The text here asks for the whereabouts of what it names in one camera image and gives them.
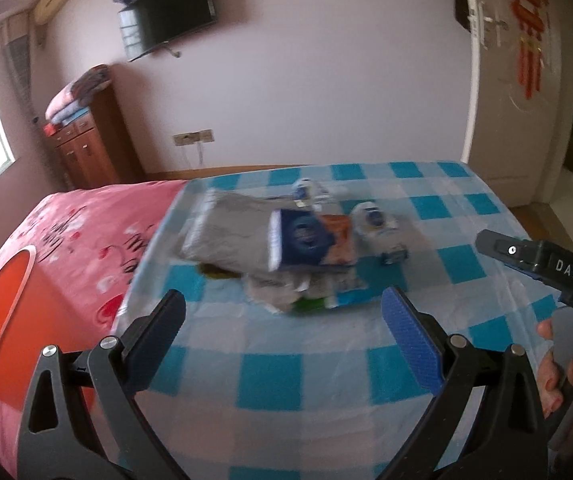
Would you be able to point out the white door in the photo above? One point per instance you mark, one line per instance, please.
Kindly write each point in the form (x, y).
(511, 135)

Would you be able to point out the wall power outlet strip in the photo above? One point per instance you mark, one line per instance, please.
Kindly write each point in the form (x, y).
(194, 137)

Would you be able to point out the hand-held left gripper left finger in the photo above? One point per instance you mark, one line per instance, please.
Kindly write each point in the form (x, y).
(159, 341)

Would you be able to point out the green white wet wipes packet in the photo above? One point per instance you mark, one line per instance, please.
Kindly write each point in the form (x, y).
(339, 294)

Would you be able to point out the black wall television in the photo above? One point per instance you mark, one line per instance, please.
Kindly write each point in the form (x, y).
(176, 7)

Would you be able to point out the folded blankets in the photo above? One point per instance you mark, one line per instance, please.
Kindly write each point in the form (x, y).
(76, 95)

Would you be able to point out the wooden cabinet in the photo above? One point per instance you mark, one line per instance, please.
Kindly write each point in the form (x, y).
(86, 150)

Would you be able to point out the grey plastic bag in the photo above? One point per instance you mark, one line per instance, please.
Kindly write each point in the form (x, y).
(226, 232)

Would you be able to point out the blue checked plastic sheet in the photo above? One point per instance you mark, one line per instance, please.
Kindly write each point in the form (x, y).
(326, 370)

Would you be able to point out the pink printed bedsheet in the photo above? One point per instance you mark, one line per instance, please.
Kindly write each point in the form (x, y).
(76, 260)

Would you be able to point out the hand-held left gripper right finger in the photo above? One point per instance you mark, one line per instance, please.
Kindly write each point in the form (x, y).
(413, 340)

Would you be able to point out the grey curtain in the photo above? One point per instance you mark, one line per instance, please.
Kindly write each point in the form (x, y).
(19, 75)

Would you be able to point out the white plastic bottle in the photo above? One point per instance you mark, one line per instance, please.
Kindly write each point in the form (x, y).
(307, 192)

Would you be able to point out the red door decoration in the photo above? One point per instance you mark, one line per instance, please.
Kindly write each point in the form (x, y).
(529, 20)

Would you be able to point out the person's right hand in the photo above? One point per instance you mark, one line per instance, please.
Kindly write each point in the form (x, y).
(550, 375)

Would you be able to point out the blue orange snack packet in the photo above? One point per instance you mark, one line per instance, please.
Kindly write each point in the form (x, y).
(306, 240)

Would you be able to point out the crumpled white plastic wrapper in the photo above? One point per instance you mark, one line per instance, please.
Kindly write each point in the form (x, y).
(271, 290)

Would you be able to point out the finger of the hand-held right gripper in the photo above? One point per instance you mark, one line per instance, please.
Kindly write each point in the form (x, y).
(509, 251)

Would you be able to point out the wooden bed frame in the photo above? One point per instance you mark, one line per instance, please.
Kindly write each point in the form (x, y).
(206, 172)

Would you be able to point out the white tissue packet, near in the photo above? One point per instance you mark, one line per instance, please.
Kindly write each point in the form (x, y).
(376, 225)

